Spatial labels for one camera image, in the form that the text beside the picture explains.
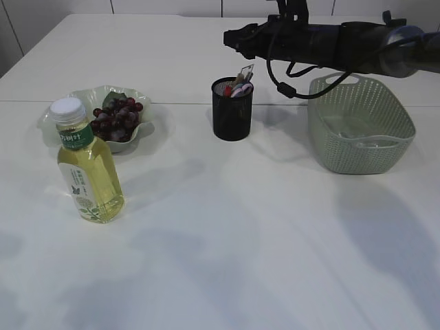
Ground clear plastic sheet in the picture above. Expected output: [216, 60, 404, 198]
[324, 116, 402, 149]

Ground black mesh pen holder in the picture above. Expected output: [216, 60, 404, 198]
[211, 77, 254, 142]

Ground clear plastic ruler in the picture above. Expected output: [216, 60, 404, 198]
[236, 64, 254, 84]

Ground green tea bottle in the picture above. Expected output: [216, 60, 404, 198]
[49, 98, 124, 223]

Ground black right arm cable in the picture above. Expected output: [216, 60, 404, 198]
[266, 58, 355, 100]

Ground red glitter pen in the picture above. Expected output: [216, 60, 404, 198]
[223, 85, 232, 98]

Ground pale green wavy plate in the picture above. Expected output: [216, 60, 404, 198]
[36, 85, 155, 155]

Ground blue black right robot arm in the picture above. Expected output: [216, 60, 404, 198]
[223, 1, 439, 78]

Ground purple grape bunch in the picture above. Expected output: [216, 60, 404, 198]
[90, 91, 146, 143]

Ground green plastic basket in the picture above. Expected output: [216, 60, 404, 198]
[307, 75, 416, 175]

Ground pink scissors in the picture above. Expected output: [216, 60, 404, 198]
[230, 82, 254, 98]

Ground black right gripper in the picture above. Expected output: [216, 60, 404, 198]
[223, 1, 391, 74]

